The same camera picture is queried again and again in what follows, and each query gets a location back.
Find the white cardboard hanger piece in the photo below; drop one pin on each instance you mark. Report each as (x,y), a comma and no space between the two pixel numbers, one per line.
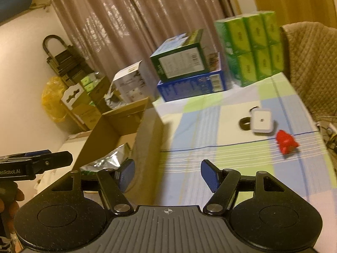
(72,95)

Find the person's left hand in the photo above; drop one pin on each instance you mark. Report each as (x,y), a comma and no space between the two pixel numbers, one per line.
(18,197)

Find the dark green carton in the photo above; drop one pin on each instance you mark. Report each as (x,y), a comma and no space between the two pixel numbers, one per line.
(179,63)

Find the brown curtain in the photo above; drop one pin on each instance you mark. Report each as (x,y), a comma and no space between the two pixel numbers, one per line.
(118,18)

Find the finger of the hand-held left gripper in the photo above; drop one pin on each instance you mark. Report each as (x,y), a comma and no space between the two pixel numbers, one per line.
(39,152)
(55,160)

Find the yellow plastic bag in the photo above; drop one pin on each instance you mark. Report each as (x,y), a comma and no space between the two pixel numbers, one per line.
(52,97)

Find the pile of cardboard boxes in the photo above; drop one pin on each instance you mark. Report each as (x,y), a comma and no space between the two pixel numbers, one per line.
(89,110)

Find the white humidifier carton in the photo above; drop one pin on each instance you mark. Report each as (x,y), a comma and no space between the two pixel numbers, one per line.
(129,84)

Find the quilted beige chair cover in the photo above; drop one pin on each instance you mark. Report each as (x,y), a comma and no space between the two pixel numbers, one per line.
(310,66)

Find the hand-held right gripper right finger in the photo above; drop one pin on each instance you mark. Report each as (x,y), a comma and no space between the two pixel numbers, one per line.
(209,174)

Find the blue carton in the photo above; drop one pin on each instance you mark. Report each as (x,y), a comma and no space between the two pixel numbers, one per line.
(189,88)

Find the red toy figure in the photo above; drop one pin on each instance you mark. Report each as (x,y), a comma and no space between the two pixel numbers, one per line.
(285,142)

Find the stack of green tissue packs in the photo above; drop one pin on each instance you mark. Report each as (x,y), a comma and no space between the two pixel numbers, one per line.
(247,58)

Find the silver foil bag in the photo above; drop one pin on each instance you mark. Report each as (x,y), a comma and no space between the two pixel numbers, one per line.
(105,160)

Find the white square night light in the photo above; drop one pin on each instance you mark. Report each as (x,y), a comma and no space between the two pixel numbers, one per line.
(262,120)

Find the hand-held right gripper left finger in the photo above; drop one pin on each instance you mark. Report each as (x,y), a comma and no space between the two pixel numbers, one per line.
(127,175)

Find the cardboard box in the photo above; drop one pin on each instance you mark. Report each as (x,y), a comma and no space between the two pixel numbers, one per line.
(147,147)

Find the blue rolled mat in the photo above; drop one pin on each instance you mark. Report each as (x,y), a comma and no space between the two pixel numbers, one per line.
(13,5)

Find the checked tablecloth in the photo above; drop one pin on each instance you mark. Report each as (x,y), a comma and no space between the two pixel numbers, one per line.
(237,158)

